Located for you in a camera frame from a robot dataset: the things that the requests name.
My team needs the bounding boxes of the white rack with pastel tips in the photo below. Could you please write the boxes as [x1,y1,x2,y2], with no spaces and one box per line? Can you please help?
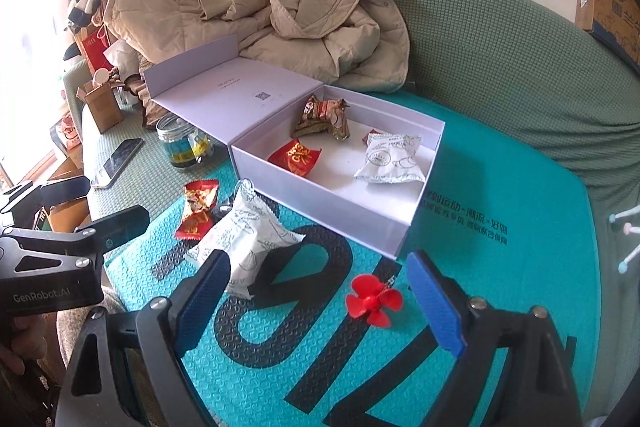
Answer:
[607,207,640,275]

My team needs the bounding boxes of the small white snack packet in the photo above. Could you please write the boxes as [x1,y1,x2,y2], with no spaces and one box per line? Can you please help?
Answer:
[353,133,426,184]

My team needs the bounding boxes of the red plastic flower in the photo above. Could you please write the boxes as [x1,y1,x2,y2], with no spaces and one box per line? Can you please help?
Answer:
[346,274,403,328]

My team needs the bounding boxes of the printed cardboard box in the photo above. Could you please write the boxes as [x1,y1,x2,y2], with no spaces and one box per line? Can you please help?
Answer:
[554,0,640,68]

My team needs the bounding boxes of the brown snack packet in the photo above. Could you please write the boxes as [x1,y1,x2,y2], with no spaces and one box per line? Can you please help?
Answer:
[291,94,351,142]

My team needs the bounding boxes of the red paper bag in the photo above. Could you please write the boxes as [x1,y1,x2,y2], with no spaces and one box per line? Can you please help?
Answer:
[72,24,118,75]

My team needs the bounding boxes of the plain cardboard boxes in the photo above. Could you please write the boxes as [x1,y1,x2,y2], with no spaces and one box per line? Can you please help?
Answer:
[32,169,93,233]

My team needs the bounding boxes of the green covered sofa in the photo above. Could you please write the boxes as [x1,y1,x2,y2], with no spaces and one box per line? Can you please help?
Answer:
[62,0,640,427]

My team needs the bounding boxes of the person's left hand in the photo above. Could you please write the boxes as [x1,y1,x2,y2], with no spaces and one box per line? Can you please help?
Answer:
[0,309,58,375]

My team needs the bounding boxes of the smartphone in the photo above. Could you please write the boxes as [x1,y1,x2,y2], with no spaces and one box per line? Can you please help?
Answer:
[90,138,145,190]

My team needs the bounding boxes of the red printed carton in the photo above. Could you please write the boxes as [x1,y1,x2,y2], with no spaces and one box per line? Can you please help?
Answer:
[50,117,83,158]

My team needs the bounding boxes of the white paper bag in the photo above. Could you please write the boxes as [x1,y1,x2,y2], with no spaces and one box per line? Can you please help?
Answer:
[102,39,136,70]

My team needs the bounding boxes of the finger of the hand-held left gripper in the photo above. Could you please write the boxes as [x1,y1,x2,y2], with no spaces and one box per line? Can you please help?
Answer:
[0,205,151,278]
[0,176,91,212]

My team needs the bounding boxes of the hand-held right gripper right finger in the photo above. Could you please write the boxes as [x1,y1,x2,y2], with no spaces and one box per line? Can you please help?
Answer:
[405,249,583,427]

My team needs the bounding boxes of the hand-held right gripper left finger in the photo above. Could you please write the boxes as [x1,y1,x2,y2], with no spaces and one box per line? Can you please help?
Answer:
[55,249,232,427]

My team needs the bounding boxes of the white gift box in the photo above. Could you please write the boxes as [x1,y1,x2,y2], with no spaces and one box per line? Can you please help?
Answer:
[140,34,447,262]

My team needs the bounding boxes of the red figure snack packet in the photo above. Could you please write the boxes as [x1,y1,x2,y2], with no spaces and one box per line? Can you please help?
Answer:
[174,179,221,240]
[267,138,322,178]

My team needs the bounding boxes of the teal bubble mailer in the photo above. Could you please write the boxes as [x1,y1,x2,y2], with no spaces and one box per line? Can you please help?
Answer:
[102,99,601,427]

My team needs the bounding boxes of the beige quilted jacket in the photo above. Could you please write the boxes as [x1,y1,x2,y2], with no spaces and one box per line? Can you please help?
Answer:
[97,0,411,95]

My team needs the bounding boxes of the large white snack packet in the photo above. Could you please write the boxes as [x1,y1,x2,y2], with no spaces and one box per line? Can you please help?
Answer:
[187,179,306,300]

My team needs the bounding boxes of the glass jar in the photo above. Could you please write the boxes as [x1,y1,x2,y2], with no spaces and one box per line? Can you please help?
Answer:
[156,114,215,168]

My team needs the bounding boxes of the small brown paper box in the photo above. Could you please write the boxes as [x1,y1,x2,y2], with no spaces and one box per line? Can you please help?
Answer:
[76,79,124,134]

